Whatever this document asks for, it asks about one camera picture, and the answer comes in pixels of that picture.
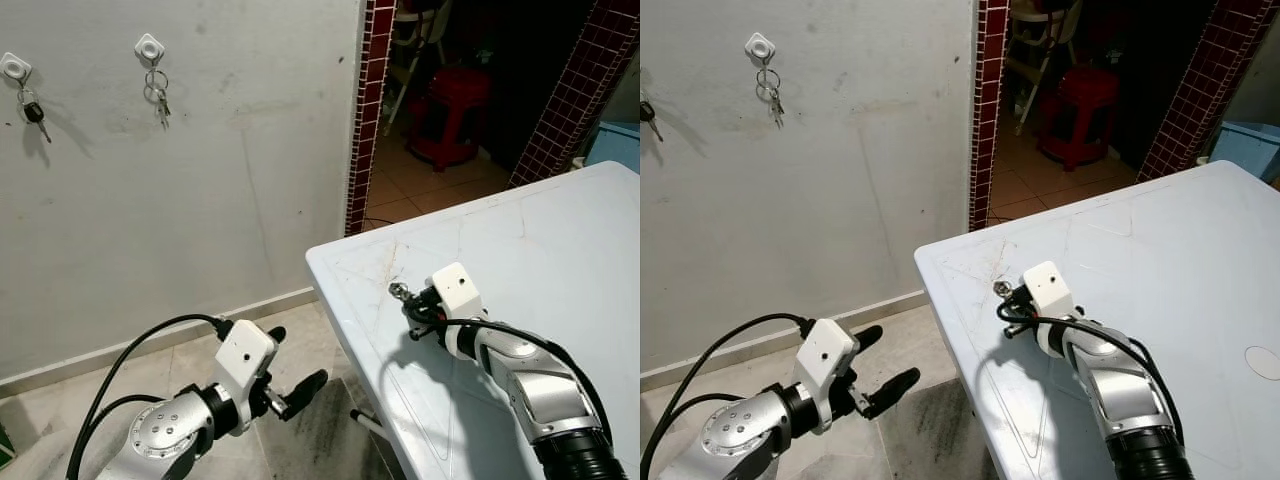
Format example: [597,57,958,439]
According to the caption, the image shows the white table leg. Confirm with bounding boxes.
[350,408,399,448]

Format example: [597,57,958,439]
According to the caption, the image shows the white plastic table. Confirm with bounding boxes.
[305,162,641,480]
[913,160,1280,480]

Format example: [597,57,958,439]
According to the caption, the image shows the red plastic stool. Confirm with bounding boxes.
[405,65,493,171]
[1037,65,1121,171]

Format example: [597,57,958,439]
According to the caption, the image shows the round white table cap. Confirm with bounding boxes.
[1245,345,1280,381]

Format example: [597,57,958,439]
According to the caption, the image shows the blue plastic container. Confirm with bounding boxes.
[585,120,641,173]
[1208,120,1280,183]

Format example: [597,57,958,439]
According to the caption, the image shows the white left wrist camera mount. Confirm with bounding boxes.
[795,318,861,426]
[213,318,279,416]

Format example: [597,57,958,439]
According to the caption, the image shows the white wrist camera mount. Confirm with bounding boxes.
[1022,260,1076,321]
[795,318,861,426]
[213,318,279,416]
[430,262,486,323]

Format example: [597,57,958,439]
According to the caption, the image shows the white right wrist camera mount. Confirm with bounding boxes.
[430,262,486,323]
[1022,260,1076,321]

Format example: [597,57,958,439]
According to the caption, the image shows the white chair frame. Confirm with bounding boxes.
[1010,0,1086,136]
[385,0,451,136]

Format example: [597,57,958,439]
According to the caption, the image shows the silver keys on ring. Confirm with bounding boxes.
[144,66,173,129]
[755,64,786,128]

